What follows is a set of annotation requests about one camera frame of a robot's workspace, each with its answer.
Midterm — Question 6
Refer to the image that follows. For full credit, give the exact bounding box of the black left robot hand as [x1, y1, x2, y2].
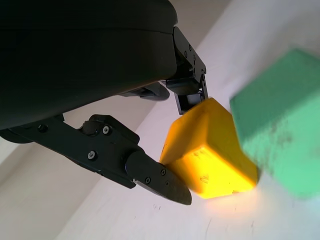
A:
[0, 0, 209, 206]

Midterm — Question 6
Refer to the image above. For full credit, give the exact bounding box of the yellow wooden block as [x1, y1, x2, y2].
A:
[159, 97, 259, 200]

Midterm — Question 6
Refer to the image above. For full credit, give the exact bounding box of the green wooden block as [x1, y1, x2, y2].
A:
[229, 48, 320, 200]

